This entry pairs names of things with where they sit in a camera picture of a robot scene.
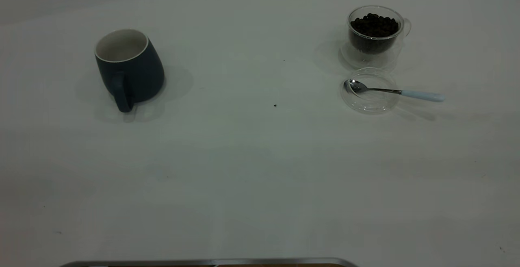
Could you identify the dark grey ceramic mug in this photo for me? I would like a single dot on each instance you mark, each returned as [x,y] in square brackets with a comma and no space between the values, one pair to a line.
[138,72]

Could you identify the roasted coffee beans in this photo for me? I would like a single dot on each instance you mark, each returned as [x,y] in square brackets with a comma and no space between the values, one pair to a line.
[373,27]

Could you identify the clear glass cup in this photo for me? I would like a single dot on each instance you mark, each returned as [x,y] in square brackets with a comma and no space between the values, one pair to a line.
[365,61]

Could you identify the silver metal frame bar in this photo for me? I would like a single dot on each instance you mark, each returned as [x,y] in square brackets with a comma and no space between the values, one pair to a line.
[203,262]

